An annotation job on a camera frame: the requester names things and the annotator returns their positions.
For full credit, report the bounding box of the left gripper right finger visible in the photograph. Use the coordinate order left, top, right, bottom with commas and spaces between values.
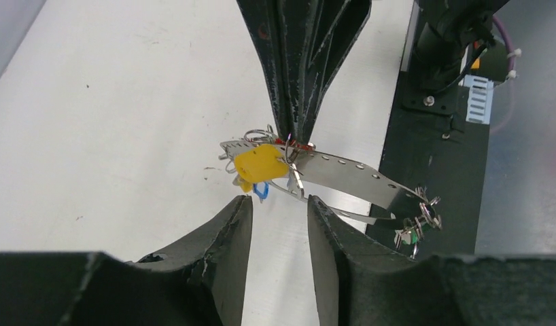
307, 196, 556, 325

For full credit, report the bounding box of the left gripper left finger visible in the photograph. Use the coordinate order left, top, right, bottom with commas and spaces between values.
0, 196, 253, 325

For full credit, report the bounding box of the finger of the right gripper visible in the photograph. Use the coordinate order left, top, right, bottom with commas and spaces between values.
296, 0, 372, 143
237, 1, 305, 140

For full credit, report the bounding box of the yellow tagged key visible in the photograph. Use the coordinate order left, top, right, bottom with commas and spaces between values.
234, 144, 290, 193

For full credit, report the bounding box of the keyring with keys bunch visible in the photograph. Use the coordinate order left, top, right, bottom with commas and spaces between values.
219, 127, 442, 257

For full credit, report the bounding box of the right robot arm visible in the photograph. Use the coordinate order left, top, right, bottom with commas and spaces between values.
238, 1, 504, 144

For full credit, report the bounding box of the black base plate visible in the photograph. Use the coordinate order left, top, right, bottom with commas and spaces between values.
379, 71, 489, 259

